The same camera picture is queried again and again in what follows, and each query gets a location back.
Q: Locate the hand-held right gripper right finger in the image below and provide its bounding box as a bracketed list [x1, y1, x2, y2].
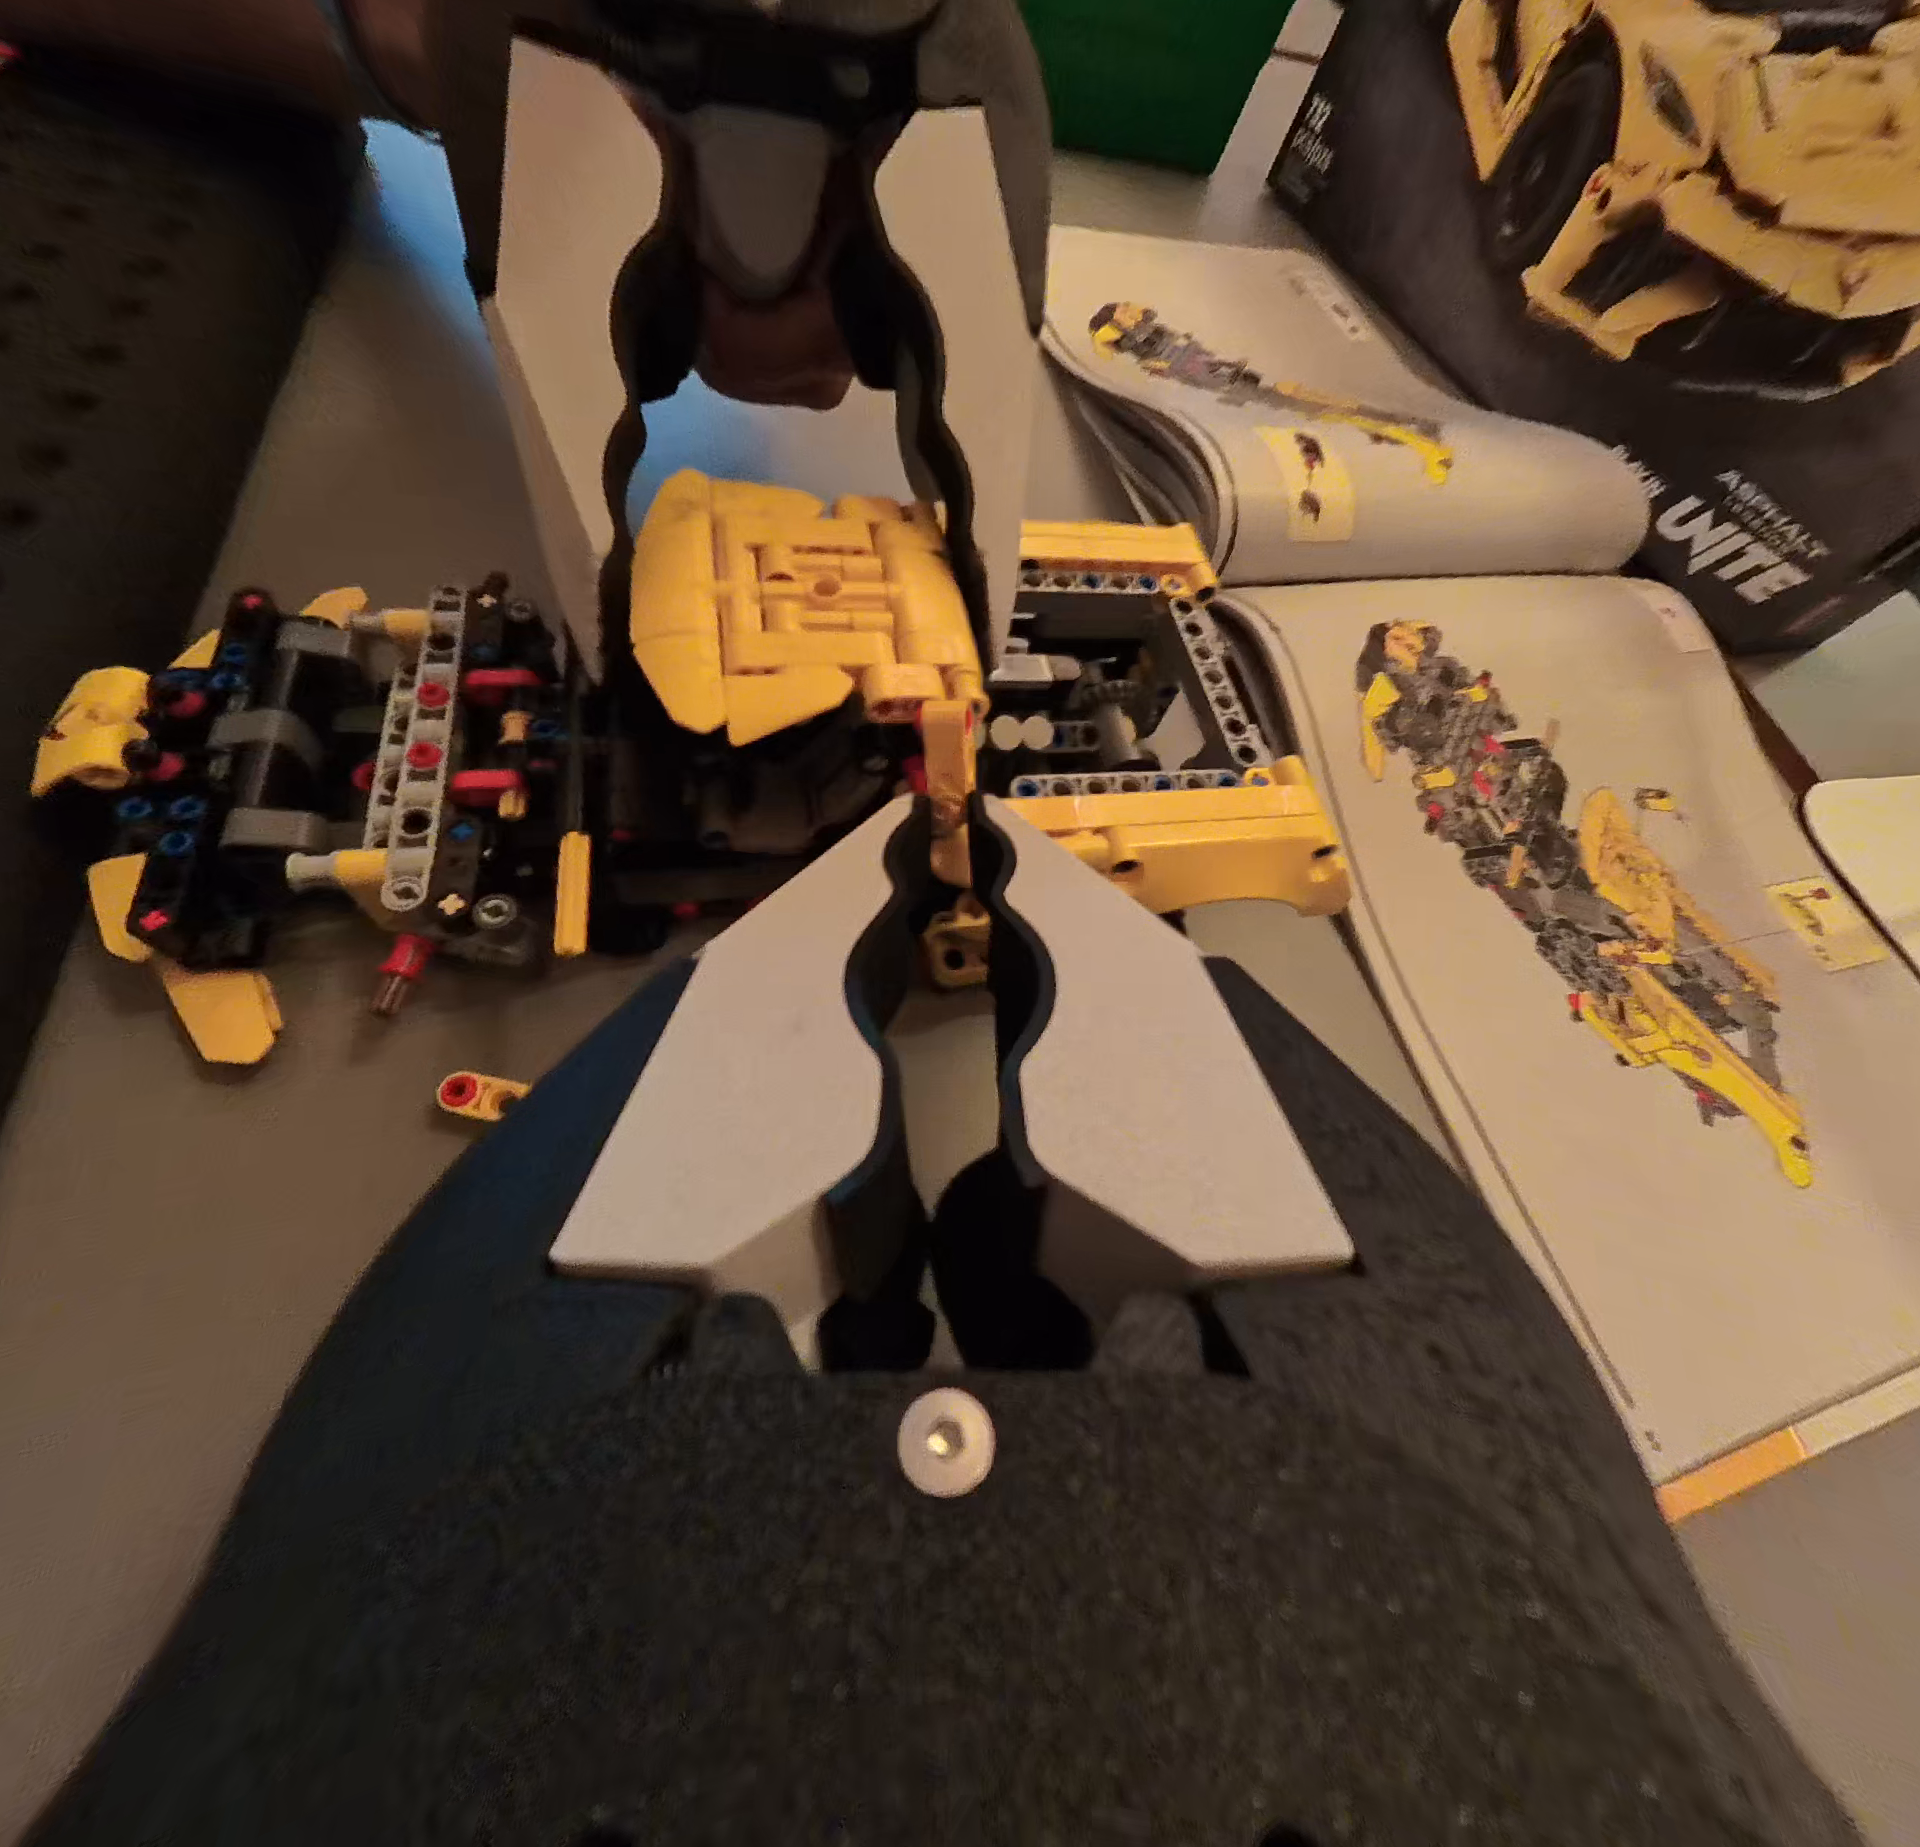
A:
[980, 800, 1358, 1328]

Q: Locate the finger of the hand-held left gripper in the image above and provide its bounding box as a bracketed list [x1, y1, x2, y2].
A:
[862, 106, 1040, 672]
[477, 40, 673, 689]

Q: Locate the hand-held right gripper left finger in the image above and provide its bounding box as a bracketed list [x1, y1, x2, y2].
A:
[545, 800, 934, 1328]

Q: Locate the yellow toy brick car model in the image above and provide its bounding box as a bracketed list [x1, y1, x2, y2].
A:
[29, 461, 1351, 1061]

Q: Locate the yellow brick beam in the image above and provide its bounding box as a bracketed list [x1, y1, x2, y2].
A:
[923, 693, 989, 884]

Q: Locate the person's left forearm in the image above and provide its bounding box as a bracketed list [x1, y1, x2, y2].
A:
[0, 0, 454, 129]

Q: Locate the grey desk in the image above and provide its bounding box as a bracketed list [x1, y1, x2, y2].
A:
[0, 0, 1920, 1847]

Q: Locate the person's left hand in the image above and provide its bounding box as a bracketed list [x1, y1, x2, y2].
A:
[699, 270, 862, 417]

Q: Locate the green box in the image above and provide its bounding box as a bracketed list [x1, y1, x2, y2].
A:
[998, 0, 1329, 178]

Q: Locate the black toy set box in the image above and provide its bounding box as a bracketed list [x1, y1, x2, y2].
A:
[1268, 0, 1920, 658]

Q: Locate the open instruction booklet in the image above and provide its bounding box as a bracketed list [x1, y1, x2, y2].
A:
[1040, 225, 1920, 1520]

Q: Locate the white sign stand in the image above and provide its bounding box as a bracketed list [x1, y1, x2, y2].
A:
[1804, 772, 1920, 970]

